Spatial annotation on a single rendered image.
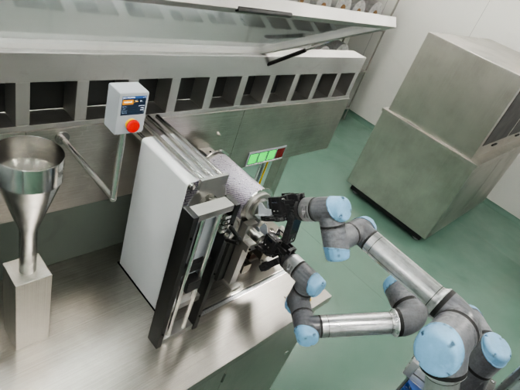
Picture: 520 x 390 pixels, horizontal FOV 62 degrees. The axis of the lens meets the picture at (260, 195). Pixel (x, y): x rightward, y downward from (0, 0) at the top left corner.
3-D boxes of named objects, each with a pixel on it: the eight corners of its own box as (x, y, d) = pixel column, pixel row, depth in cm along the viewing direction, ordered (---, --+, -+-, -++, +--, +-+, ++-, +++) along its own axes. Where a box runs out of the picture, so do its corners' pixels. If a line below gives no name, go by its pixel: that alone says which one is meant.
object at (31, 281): (9, 362, 118) (6, 200, 88) (-9, 325, 125) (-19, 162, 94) (61, 340, 128) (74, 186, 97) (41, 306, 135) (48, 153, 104)
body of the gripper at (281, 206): (281, 193, 146) (309, 191, 137) (285, 217, 147) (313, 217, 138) (265, 197, 141) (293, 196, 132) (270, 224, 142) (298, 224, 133)
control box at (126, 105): (118, 139, 92) (124, 97, 87) (103, 124, 95) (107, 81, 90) (146, 135, 97) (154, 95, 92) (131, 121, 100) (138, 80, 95)
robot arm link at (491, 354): (474, 378, 165) (495, 357, 157) (458, 347, 175) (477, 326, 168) (500, 380, 168) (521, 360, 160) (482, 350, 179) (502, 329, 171)
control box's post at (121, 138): (111, 200, 106) (121, 130, 96) (107, 196, 107) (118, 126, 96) (117, 199, 108) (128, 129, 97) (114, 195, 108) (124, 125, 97)
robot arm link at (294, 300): (285, 323, 153) (296, 302, 147) (281, 298, 161) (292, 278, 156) (306, 325, 155) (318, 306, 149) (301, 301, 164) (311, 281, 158)
